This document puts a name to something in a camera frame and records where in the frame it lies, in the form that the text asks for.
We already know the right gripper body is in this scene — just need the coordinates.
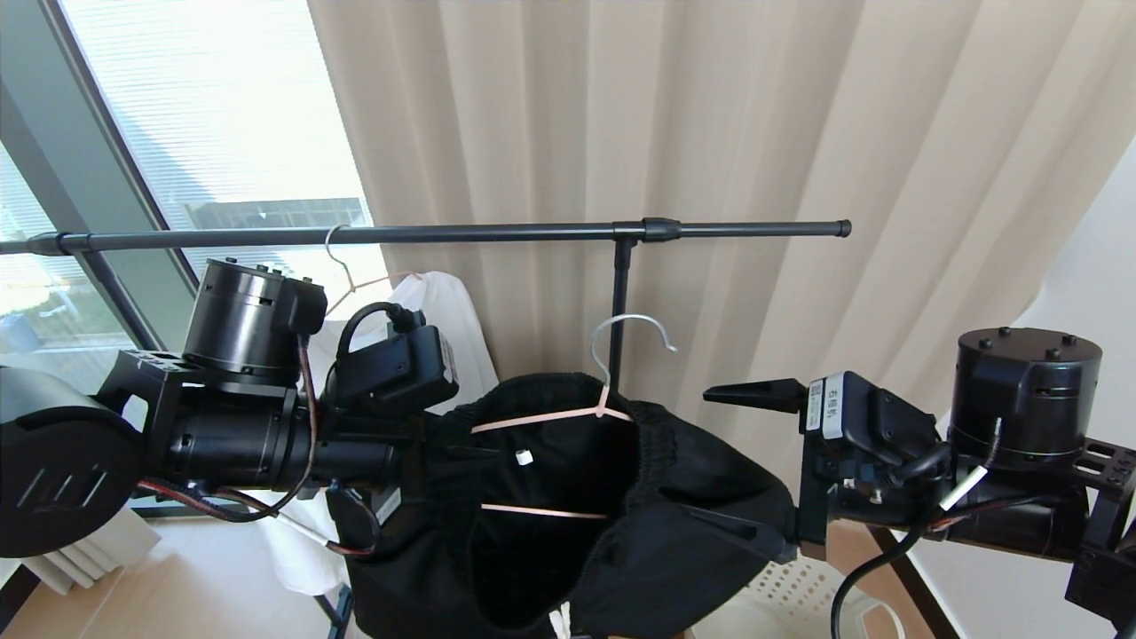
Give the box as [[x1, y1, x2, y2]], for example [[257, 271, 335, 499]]
[[797, 371, 1093, 564]]

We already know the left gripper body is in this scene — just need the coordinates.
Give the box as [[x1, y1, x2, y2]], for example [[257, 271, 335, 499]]
[[164, 386, 429, 526]]

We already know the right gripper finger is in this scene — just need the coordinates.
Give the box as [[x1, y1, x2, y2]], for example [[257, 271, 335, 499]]
[[703, 378, 809, 416], [683, 504, 801, 564]]

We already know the black garment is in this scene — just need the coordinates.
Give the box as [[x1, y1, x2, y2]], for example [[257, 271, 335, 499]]
[[342, 373, 800, 639]]

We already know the pink clothes hanger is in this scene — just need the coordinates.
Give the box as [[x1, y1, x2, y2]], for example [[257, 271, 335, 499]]
[[324, 225, 425, 320], [470, 313, 678, 522]]

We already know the white garment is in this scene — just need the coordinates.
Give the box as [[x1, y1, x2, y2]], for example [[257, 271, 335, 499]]
[[256, 271, 500, 597]]

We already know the white laundry basket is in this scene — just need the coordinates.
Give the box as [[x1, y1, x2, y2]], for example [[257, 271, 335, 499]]
[[690, 555, 906, 639]]

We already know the black clothes rack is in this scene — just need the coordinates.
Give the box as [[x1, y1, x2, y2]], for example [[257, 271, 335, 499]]
[[0, 217, 853, 639]]

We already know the beige curtain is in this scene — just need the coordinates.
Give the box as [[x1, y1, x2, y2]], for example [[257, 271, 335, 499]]
[[18, 508, 162, 597], [306, 0, 1136, 498]]

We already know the window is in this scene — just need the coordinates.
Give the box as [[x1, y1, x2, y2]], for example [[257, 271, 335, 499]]
[[0, 0, 391, 520]]

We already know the black cable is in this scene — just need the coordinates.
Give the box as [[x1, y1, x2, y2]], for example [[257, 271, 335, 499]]
[[830, 439, 955, 639]]

